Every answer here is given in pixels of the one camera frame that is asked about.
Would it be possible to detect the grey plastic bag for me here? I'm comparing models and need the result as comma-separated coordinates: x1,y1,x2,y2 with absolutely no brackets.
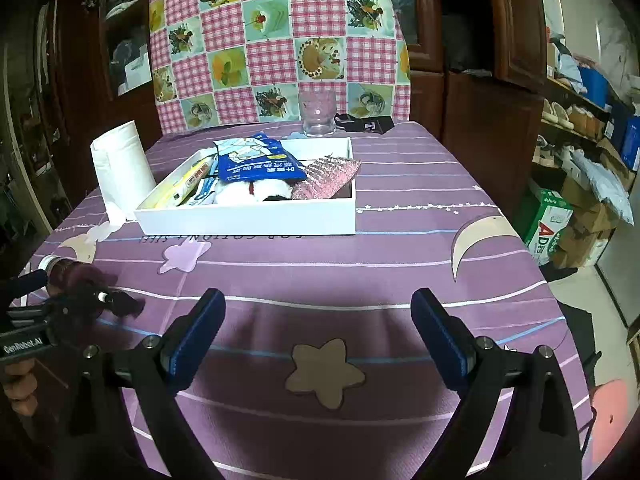
570,147,636,226

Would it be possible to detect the white shallow box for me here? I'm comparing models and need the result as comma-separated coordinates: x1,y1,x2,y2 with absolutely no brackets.
134,136,357,236

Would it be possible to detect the blue printed packet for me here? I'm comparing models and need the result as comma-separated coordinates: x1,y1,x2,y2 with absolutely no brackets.
212,132,307,183

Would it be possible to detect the wooden shoe shelf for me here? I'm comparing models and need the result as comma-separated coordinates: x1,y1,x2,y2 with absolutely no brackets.
540,35,640,171

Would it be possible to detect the yellow and white tube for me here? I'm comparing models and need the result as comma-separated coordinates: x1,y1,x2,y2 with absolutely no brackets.
152,156,216,208

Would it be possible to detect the purple striped tablecloth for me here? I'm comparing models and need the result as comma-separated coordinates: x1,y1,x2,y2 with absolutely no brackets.
20,120,593,480

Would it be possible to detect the dark cloth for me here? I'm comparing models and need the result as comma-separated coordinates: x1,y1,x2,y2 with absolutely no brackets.
545,265,603,391

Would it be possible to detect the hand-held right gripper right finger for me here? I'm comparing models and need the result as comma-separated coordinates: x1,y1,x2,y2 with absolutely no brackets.
410,287,583,480

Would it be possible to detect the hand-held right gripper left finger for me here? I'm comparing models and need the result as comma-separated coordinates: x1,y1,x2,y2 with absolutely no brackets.
65,287,227,480

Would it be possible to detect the clear glass cup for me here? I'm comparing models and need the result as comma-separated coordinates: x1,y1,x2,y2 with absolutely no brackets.
298,91,337,137

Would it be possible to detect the pink sequin pouch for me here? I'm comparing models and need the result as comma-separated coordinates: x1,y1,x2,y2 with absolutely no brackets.
290,156,362,200

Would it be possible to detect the small white and blue packet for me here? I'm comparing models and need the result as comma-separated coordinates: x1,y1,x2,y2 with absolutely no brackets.
189,177,221,207

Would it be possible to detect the black and white plush toy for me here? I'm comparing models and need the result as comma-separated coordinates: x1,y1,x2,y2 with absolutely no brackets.
215,180,293,203

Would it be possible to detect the white paper towel roll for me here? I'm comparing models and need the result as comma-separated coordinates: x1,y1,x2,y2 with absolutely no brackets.
90,120,157,226

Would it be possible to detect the green and white carton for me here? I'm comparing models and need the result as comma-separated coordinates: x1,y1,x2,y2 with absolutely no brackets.
524,189,575,266

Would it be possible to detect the person's left hand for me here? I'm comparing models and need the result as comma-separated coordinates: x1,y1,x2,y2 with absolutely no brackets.
0,359,40,417

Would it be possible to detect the brown wooden cabinet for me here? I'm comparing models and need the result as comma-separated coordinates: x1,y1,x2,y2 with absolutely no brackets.
410,0,548,161

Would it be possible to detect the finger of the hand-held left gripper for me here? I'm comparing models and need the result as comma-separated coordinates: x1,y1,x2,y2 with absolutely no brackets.
5,255,63,302
47,285,147,321

